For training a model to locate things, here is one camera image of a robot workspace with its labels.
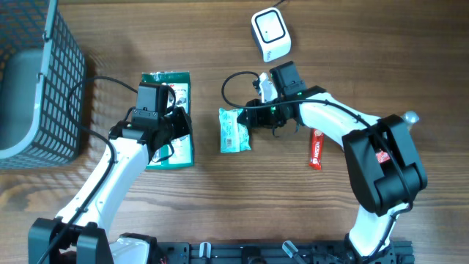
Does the yellow oil bottle silver cap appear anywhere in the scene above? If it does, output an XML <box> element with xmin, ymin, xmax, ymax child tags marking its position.
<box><xmin>402</xmin><ymin>111</ymin><xmax>420</xmax><ymax>125</ymax></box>

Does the black left camera cable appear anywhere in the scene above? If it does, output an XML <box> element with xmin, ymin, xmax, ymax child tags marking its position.
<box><xmin>36</xmin><ymin>76</ymin><xmax>139</xmax><ymax>264</ymax></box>

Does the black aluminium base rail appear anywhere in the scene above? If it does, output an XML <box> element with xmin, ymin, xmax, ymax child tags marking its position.
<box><xmin>146</xmin><ymin>240</ymin><xmax>416</xmax><ymax>264</ymax></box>

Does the black camera cable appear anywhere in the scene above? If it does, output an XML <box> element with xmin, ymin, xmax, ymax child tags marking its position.
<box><xmin>36</xmin><ymin>76</ymin><xmax>139</xmax><ymax>264</ymax></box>
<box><xmin>221</xmin><ymin>70</ymin><xmax>415</xmax><ymax>254</ymax></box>

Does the black right camera cable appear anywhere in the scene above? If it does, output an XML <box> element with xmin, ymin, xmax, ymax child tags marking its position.
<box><xmin>221</xmin><ymin>70</ymin><xmax>415</xmax><ymax>254</ymax></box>

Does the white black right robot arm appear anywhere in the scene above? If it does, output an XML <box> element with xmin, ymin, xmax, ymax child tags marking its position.
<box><xmin>237</xmin><ymin>86</ymin><xmax>428</xmax><ymax>263</ymax></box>

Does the red white juice carton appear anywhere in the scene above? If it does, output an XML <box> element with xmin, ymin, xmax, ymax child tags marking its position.
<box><xmin>375</xmin><ymin>150</ymin><xmax>391</xmax><ymax>164</ymax></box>

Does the green 3M sponge package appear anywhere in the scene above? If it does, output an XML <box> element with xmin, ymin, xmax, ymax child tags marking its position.
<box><xmin>141</xmin><ymin>71</ymin><xmax>194</xmax><ymax>170</ymax></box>

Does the grey plastic mesh basket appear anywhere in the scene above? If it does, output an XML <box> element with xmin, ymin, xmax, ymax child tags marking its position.
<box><xmin>1</xmin><ymin>0</ymin><xmax>86</xmax><ymax>169</ymax></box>

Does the teal snack bar wrapper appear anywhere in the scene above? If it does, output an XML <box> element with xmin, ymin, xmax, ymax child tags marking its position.
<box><xmin>218</xmin><ymin>108</ymin><xmax>251</xmax><ymax>153</ymax></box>

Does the white barcode scanner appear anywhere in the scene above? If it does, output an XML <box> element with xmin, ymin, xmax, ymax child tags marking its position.
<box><xmin>251</xmin><ymin>7</ymin><xmax>292</xmax><ymax>62</ymax></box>

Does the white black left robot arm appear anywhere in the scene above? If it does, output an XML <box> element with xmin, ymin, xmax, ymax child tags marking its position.
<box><xmin>28</xmin><ymin>107</ymin><xmax>192</xmax><ymax>263</ymax></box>

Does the red Nescafe coffee stick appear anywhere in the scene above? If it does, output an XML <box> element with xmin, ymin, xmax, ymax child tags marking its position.
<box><xmin>309</xmin><ymin>128</ymin><xmax>324</xmax><ymax>170</ymax></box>

